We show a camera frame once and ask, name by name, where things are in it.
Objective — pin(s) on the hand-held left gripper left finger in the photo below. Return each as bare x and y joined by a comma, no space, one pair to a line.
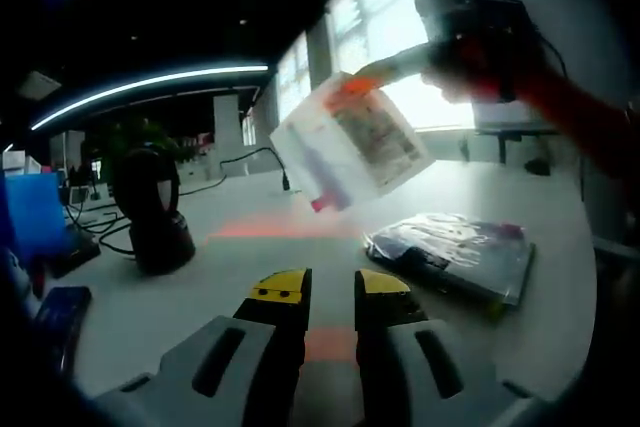
275,347

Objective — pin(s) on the narrow window with blinds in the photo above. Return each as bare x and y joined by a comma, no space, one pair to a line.
290,87

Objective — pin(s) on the green black sheet goods packet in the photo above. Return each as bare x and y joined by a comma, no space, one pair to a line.
450,257

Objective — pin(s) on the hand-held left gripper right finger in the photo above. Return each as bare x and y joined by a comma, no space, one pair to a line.
385,347

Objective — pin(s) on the potted green plant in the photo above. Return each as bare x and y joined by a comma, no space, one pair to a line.
150,134

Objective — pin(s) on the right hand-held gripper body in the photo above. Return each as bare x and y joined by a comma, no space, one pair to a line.
480,17

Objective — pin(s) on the ceiling light strip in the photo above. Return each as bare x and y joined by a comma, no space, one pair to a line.
140,84

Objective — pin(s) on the black smartphone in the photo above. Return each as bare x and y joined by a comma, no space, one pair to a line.
60,322

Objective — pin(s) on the blue box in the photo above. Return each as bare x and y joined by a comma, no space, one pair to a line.
37,212

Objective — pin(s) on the white box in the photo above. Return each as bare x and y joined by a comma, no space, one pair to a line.
515,117

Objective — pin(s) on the person's right hand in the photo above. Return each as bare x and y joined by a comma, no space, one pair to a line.
475,77

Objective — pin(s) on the black barcode scanner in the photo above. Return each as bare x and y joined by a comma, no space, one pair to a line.
155,227

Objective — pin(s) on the ceiling air vent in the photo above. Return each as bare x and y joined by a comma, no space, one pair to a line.
39,86

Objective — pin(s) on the white table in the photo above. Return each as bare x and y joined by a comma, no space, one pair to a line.
260,267

